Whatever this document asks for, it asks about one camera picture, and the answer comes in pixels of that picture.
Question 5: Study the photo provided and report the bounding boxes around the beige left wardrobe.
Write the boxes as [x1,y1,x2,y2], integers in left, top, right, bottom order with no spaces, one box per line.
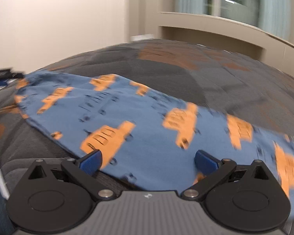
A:
[126,0,175,41]

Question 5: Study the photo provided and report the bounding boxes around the beige window bench cabinet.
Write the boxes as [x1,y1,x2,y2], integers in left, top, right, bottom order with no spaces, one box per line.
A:
[158,12,294,63]

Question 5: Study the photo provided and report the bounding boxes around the window with dark frame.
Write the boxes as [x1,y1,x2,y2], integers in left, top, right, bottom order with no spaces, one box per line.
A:
[204,0,260,27]

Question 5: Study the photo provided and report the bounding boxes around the grey orange quilted mattress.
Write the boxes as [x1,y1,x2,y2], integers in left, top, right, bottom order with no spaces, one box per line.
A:
[0,38,294,235]

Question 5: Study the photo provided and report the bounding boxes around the blue pants with orange trucks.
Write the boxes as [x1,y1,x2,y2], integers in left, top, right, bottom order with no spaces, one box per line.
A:
[15,71,294,200]

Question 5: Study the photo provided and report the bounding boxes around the light blue right curtain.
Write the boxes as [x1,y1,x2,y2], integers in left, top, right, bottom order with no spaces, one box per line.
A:
[259,0,291,41]

